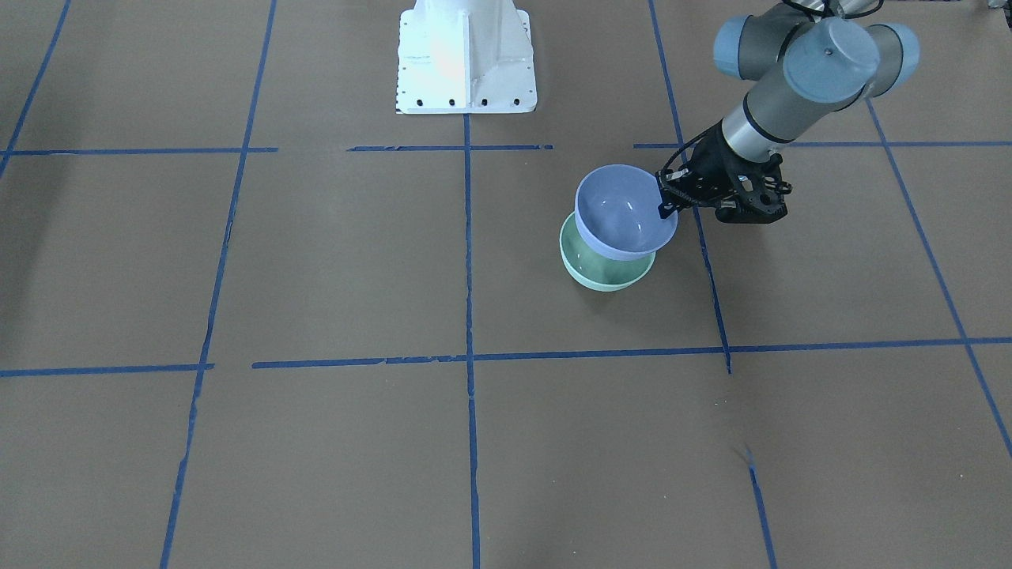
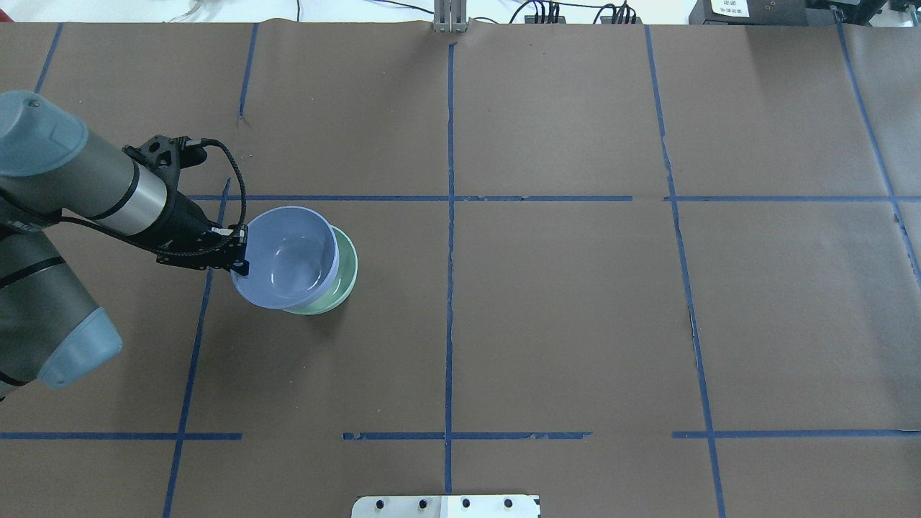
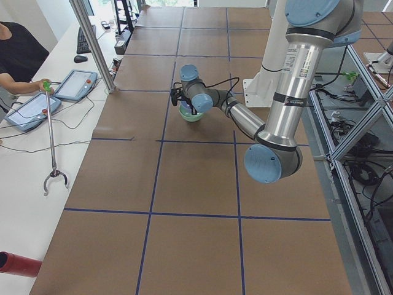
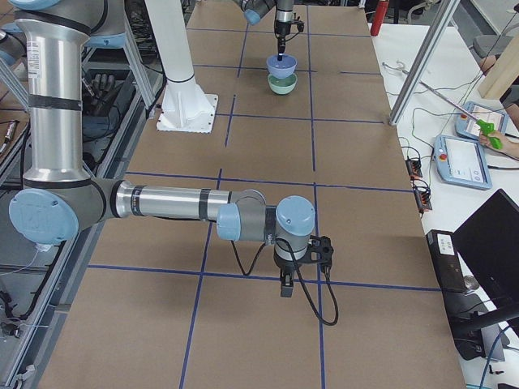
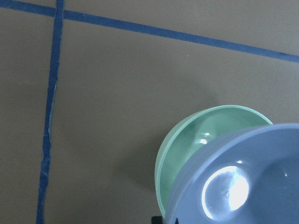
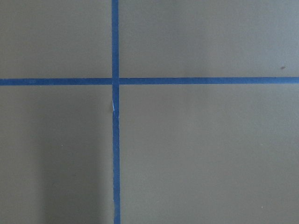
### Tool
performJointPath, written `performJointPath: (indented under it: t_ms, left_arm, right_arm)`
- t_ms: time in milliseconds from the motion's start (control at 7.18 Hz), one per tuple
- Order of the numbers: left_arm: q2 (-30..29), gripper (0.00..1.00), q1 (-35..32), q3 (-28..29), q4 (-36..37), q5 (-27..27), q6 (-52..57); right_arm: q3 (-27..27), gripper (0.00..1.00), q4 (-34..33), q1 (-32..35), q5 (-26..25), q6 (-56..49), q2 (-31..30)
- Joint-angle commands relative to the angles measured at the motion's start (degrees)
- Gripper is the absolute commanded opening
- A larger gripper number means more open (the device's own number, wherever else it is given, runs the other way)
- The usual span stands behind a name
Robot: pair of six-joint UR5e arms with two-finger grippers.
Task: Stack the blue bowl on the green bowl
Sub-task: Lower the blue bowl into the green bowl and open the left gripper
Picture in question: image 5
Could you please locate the blue bowl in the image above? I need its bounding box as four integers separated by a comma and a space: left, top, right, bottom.
165, 124, 299, 224

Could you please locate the green bowl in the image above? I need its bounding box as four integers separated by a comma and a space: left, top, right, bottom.
155, 105, 273, 217

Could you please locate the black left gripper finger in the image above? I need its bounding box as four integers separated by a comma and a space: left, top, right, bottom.
151, 216, 164, 224

